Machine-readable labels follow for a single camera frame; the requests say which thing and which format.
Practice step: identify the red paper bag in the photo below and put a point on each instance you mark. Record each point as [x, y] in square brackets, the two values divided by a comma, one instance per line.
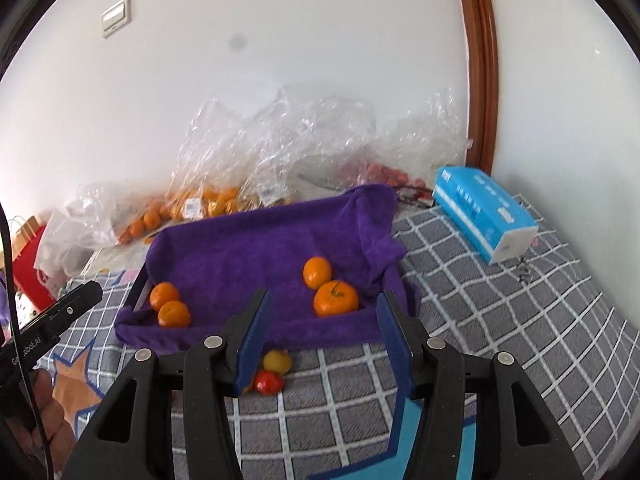
[32, 270]

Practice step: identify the small mandarin orange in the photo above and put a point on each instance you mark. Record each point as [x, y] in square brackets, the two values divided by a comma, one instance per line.
[174, 314]
[164, 295]

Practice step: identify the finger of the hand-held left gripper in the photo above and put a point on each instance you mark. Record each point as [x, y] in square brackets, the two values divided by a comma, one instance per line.
[75, 300]

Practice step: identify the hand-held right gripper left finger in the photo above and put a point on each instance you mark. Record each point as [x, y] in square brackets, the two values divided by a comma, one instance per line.
[255, 340]

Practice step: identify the white light switch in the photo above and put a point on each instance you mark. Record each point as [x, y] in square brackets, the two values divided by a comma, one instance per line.
[116, 16]

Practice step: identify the large mandarin orange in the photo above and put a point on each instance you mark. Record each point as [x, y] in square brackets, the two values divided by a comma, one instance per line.
[317, 272]
[336, 298]

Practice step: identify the white plastic bag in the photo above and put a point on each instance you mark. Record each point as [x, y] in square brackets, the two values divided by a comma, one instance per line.
[55, 250]

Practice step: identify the pile of bagged oranges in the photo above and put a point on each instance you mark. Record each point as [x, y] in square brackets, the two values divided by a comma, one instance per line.
[145, 220]

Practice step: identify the small metal clip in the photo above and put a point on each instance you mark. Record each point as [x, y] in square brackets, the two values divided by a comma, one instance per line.
[522, 266]

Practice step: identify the person's left hand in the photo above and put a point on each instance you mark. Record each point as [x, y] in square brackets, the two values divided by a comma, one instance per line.
[52, 415]

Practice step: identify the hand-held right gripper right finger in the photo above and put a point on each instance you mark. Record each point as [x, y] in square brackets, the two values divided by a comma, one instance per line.
[395, 345]

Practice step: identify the grey checkered star blanket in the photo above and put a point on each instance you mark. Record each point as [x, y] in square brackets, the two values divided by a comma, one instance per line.
[500, 310]

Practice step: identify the yellow cherry tomato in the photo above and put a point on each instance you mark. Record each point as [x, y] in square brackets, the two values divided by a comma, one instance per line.
[277, 360]

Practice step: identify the pile of bagged red tomatoes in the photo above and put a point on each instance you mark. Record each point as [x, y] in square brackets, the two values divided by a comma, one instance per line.
[385, 172]

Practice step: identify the purple towel-lined tray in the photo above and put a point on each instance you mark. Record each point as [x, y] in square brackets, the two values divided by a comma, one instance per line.
[240, 250]

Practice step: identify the red cherry tomato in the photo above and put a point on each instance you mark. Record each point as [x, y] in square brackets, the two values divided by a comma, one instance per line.
[268, 382]

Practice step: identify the blue tissue box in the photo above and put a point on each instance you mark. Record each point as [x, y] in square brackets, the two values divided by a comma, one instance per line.
[480, 210]

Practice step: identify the pile of bagged small mandarins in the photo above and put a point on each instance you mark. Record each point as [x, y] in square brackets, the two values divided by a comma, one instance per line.
[220, 200]

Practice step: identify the clear plastic bag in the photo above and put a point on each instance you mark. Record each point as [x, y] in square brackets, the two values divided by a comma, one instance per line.
[225, 150]
[425, 135]
[95, 205]

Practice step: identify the brown wooden door frame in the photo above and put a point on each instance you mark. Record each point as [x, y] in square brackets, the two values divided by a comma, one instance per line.
[480, 60]

